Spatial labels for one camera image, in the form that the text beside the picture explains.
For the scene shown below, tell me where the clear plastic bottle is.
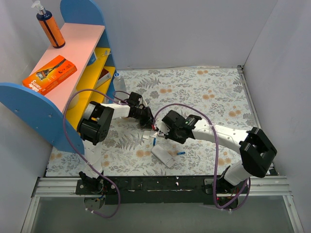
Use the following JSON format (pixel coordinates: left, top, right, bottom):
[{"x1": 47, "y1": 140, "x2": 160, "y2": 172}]
[{"x1": 113, "y1": 72, "x2": 126, "y2": 92}]

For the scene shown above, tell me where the floral table mat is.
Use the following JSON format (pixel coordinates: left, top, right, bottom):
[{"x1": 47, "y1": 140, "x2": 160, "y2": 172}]
[{"x1": 48, "y1": 68, "x2": 270, "y2": 177}]

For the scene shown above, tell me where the white jar under shelf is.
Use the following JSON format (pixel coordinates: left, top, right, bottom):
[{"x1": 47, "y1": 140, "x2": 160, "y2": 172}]
[{"x1": 67, "y1": 94, "x2": 79, "y2": 110}]

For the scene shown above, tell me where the white slim remote control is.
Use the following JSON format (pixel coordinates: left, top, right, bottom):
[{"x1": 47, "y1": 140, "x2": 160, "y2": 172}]
[{"x1": 155, "y1": 127, "x2": 169, "y2": 137}]

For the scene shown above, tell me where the blue pink yellow shelf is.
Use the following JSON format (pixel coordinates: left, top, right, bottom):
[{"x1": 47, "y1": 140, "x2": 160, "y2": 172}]
[{"x1": 0, "y1": 0, "x2": 116, "y2": 153}]

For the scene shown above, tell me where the white battery cover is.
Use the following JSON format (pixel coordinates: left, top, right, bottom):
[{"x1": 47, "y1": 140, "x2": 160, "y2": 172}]
[{"x1": 142, "y1": 131, "x2": 151, "y2": 139}]

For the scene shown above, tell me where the white box on shelf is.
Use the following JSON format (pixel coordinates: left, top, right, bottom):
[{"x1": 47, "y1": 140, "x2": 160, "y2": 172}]
[{"x1": 95, "y1": 68, "x2": 112, "y2": 89}]

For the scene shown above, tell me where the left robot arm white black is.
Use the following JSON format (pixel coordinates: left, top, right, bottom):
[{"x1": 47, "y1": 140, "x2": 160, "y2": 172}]
[{"x1": 77, "y1": 92, "x2": 154, "y2": 194}]

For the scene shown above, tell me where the orange pump bottle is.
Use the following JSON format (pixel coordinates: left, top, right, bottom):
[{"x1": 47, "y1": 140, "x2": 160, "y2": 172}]
[{"x1": 31, "y1": 0, "x2": 66, "y2": 49}]

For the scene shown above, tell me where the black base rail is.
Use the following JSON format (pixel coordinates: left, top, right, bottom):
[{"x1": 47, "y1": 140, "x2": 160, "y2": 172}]
[{"x1": 75, "y1": 175, "x2": 214, "y2": 205}]

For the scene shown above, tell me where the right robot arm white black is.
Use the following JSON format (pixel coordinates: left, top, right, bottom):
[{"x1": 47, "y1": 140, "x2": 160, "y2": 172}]
[{"x1": 155, "y1": 110, "x2": 277, "y2": 193}]

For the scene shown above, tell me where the orange razor box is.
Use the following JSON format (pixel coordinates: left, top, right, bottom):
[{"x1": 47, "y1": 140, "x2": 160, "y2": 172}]
[{"x1": 22, "y1": 55, "x2": 77, "y2": 96}]

